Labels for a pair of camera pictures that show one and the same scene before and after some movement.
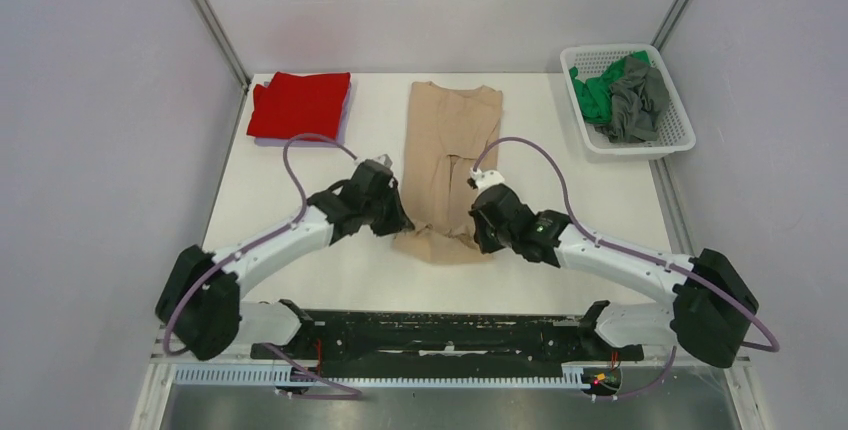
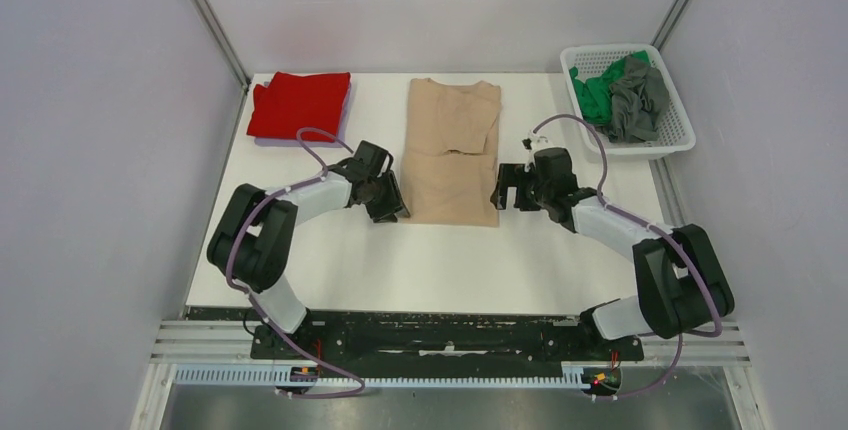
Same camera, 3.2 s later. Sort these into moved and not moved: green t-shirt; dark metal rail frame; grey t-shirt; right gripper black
Moved: right gripper black
Not moved: grey t-shirt; green t-shirt; dark metal rail frame
